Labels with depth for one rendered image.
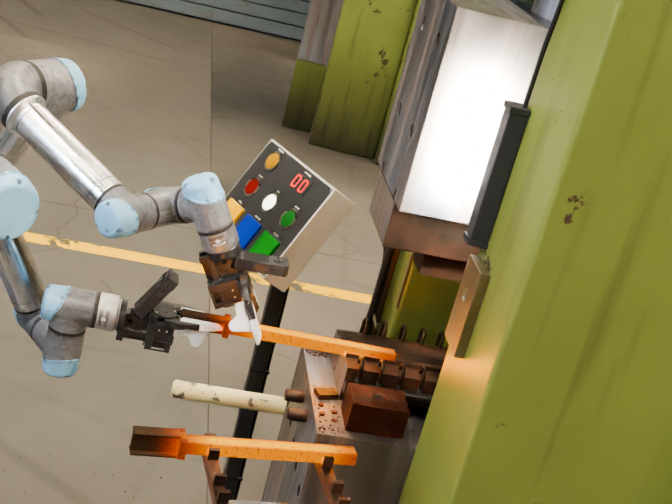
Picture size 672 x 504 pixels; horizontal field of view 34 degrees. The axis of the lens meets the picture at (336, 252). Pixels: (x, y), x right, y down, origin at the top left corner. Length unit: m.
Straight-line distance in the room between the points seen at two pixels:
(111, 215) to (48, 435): 1.66
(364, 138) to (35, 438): 4.07
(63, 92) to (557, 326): 1.15
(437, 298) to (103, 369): 1.83
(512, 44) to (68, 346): 1.06
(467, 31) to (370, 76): 5.10
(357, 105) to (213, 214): 5.02
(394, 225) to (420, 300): 0.41
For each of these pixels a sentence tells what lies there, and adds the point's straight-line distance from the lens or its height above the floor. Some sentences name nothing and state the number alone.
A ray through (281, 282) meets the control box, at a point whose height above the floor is 0.95.
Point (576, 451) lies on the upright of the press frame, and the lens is 2.01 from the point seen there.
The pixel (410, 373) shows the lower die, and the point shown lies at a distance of 2.36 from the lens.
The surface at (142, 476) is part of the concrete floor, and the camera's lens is 3.58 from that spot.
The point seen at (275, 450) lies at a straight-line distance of 2.00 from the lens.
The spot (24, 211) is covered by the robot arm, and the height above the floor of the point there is 1.23.
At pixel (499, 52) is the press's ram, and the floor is 1.70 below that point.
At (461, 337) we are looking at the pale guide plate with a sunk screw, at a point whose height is 1.23.
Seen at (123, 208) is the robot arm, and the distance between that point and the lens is 2.13.
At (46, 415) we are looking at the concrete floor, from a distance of 3.80.
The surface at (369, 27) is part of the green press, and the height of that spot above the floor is 0.83.
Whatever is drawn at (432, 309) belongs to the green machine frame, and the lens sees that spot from 2.56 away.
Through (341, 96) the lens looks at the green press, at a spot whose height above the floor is 0.36.
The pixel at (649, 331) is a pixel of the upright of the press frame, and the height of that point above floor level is 1.37.
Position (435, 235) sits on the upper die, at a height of 1.31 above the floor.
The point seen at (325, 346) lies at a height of 1.00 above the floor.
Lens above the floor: 2.04
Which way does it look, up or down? 21 degrees down
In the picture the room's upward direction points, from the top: 15 degrees clockwise
